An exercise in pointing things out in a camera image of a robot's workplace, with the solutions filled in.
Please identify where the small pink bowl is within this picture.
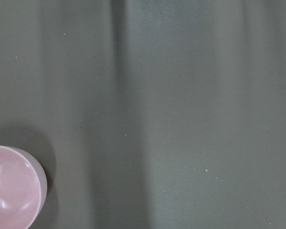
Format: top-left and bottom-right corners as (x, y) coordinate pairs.
(0, 146), (48, 229)

